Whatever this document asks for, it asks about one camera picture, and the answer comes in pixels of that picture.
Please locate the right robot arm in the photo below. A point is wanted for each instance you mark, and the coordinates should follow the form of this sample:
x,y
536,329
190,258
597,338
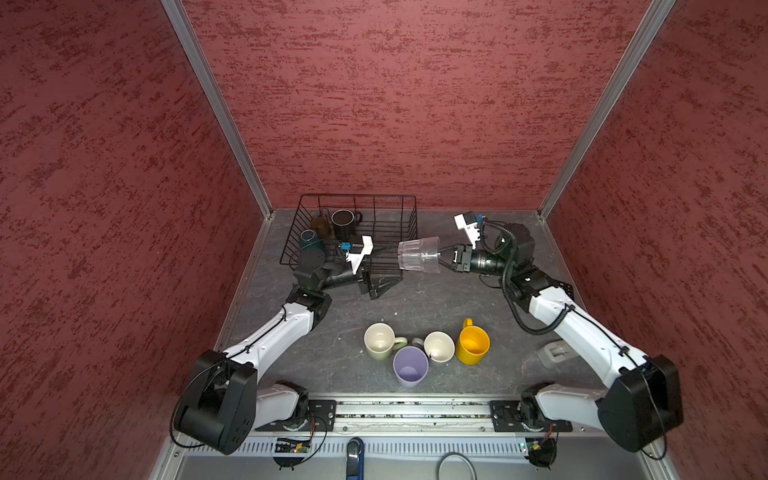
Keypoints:
x,y
640,400

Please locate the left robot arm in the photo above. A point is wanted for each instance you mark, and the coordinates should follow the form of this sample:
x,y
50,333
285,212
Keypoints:
x,y
236,371

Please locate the left corner aluminium profile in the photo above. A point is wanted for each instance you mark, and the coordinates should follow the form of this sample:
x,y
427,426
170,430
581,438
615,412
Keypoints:
x,y
194,52

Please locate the grey mug cream inside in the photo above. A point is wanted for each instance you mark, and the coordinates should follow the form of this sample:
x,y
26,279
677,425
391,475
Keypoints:
x,y
438,346

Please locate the black wire dish rack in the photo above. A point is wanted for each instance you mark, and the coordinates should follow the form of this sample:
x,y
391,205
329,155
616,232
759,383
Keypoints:
x,y
388,219

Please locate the corner aluminium profile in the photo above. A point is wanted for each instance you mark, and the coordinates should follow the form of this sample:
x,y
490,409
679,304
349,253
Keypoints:
x,y
646,31
194,52

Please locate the grey tape dispenser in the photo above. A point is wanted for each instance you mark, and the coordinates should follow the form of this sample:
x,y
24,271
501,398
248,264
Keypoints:
x,y
555,353

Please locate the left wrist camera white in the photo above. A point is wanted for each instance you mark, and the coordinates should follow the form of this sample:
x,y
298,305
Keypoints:
x,y
356,249

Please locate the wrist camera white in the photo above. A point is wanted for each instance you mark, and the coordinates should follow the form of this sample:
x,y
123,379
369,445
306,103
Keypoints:
x,y
469,223
356,249

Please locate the lavender cup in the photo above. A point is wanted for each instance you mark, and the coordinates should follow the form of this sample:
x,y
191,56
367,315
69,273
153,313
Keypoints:
x,y
411,366

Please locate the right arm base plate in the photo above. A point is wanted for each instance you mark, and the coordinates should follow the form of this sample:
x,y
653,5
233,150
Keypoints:
x,y
521,417

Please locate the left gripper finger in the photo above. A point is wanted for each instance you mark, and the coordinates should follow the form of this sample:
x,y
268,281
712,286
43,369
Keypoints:
x,y
374,286
384,257

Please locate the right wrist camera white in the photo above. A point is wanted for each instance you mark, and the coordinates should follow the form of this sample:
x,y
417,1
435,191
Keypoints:
x,y
469,223

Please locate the yellow mug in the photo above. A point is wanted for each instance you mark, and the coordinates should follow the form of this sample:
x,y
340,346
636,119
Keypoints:
x,y
473,343

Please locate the clear plastic cup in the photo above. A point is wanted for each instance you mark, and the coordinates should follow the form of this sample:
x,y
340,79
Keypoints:
x,y
420,255

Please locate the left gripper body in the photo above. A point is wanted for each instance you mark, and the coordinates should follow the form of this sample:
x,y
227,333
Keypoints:
x,y
361,277

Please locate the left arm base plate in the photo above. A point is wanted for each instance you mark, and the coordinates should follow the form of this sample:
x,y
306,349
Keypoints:
x,y
310,416

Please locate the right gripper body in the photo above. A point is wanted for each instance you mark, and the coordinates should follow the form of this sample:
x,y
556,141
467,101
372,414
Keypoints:
x,y
477,260

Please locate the light green mug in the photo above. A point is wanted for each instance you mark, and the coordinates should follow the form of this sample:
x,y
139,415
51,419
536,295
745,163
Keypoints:
x,y
381,341

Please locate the front aluminium rail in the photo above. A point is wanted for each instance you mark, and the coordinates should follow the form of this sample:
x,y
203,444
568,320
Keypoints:
x,y
414,414

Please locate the black mug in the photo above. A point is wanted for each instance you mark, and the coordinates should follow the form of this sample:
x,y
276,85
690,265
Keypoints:
x,y
344,223

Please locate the teal mug white inside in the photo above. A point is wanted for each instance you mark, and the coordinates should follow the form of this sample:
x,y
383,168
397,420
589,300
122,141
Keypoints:
x,y
310,241

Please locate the right corner aluminium profile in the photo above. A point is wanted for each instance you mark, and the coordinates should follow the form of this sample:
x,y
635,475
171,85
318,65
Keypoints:
x,y
646,31

